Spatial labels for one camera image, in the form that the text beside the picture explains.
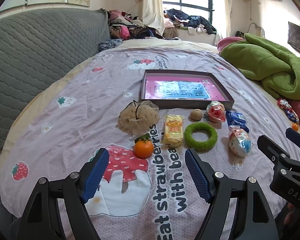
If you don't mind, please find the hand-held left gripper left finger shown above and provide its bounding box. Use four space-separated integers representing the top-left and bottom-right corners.
20 148 110 240

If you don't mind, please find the pink strawberry printed bed sheet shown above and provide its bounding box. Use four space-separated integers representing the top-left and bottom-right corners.
0 47 300 240

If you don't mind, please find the red toy egg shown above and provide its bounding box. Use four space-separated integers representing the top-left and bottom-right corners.
204 101 227 123

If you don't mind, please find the red patterned snack packet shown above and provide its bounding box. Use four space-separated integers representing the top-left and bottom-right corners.
277 98 300 123

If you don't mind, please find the shallow brown cardboard box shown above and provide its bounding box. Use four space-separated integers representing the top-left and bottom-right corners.
141 69 235 110

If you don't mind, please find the beige mesh hair net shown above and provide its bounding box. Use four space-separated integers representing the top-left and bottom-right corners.
118 100 160 133

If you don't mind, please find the pink and blue book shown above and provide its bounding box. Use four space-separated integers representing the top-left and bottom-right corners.
145 79 228 102

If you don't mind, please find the pile of dark clothes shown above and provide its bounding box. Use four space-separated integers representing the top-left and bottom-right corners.
164 8 217 35

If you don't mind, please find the pink blanket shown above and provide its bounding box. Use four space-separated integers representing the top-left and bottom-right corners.
217 36 246 55

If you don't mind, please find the green fleece blanket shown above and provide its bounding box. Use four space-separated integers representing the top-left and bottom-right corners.
219 33 300 103

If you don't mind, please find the brown walnut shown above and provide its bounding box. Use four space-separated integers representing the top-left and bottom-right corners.
189 109 203 121

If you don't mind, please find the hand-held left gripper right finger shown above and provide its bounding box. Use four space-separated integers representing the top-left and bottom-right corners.
184 148 278 240

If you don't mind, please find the blue snack packet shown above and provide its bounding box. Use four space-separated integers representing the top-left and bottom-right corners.
225 110 250 132

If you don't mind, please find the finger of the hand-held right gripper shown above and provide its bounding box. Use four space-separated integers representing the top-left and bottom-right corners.
257 135 290 164
286 128 300 152

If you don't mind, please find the white wall cable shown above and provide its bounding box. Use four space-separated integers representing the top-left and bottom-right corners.
247 22 265 38

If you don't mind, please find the cream curtain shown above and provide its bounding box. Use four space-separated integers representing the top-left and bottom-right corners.
142 0 165 35
215 0 232 40

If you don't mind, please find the dark framed screen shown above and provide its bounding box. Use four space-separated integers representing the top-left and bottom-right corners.
288 21 300 58

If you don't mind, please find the grey quilted headboard cover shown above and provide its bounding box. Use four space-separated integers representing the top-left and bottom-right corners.
0 8 111 170

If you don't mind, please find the white and blue egg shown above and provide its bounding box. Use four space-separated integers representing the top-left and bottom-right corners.
228 126 252 157

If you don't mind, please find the pile of mixed clothes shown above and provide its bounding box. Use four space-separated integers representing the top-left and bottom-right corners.
107 9 165 40

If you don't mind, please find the green fuzzy ring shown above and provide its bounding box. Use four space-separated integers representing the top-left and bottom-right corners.
184 122 218 152

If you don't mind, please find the orange tangerine with leaf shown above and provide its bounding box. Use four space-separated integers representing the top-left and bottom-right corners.
133 134 154 159

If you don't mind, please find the yellow snack packet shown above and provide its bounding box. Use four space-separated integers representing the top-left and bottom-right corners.
162 114 185 148

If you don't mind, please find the dark blue floral cloth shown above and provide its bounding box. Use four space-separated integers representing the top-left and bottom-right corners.
98 39 123 53

